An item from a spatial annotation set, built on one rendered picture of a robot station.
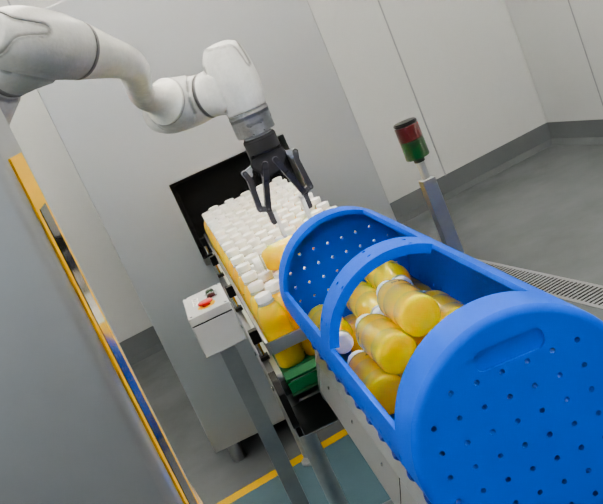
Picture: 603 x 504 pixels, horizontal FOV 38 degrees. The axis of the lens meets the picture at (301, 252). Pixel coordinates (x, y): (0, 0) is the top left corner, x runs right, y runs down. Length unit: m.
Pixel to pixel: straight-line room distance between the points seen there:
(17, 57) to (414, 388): 0.82
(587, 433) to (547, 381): 0.08
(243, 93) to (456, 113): 4.84
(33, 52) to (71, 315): 1.18
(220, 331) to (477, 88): 4.97
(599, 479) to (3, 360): 0.88
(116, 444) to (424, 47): 6.31
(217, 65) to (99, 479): 1.62
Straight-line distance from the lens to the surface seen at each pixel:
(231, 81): 1.90
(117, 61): 1.61
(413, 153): 2.30
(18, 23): 1.47
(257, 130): 1.92
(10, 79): 1.52
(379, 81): 6.40
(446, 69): 6.65
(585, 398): 1.06
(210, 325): 2.00
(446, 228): 2.36
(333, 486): 2.47
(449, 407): 1.00
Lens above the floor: 1.60
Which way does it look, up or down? 14 degrees down
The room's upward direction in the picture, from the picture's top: 24 degrees counter-clockwise
